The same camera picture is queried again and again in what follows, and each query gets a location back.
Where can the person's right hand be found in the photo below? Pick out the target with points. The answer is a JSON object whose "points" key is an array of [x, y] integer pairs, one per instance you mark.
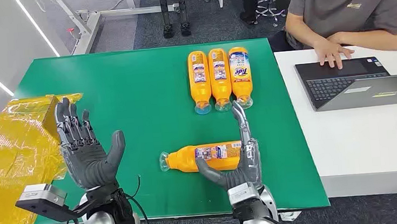
{"points": [[331, 51]]}

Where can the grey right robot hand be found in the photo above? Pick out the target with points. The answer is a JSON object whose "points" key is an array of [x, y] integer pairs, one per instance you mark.
{"points": [[249, 164]]}

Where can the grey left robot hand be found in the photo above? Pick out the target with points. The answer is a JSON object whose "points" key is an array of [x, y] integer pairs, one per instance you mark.
{"points": [[88, 164]]}

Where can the orange detergent bottle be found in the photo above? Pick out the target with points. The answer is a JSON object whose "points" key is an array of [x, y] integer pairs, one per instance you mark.
{"points": [[221, 87], [184, 159]]}

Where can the person's right forearm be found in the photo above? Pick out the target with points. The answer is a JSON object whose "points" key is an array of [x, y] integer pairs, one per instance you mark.
{"points": [[301, 32]]}

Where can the person's left forearm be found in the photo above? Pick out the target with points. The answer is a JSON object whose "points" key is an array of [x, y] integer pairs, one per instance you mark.
{"points": [[375, 40]]}

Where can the orange bottle showing Tide label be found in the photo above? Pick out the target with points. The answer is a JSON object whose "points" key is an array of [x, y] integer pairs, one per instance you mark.
{"points": [[242, 86]]}

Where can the orange bottle with blue cap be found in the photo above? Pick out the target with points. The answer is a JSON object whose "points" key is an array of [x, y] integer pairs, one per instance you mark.
{"points": [[200, 89]]}

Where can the grey black laptop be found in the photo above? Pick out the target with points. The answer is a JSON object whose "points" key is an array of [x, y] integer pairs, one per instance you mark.
{"points": [[343, 84]]}

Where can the office chair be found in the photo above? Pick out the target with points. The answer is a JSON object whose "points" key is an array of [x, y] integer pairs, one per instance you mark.
{"points": [[269, 10]]}

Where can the yellow plastic-wrapped cardboard box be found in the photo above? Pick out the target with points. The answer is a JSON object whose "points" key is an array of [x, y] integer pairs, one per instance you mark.
{"points": [[11, 152]]}

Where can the black silver humanoid robot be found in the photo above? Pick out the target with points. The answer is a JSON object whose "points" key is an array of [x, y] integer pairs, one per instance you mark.
{"points": [[165, 10]]}

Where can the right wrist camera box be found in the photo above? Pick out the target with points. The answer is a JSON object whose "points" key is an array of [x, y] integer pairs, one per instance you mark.
{"points": [[243, 193]]}

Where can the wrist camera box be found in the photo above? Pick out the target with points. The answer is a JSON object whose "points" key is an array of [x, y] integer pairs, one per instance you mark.
{"points": [[243, 193], [40, 196]]}

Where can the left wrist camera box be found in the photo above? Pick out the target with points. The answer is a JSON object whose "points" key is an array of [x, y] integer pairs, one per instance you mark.
{"points": [[40, 196]]}

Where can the white metal gantry frame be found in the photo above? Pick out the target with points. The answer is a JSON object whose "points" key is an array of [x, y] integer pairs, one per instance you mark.
{"points": [[89, 31]]}

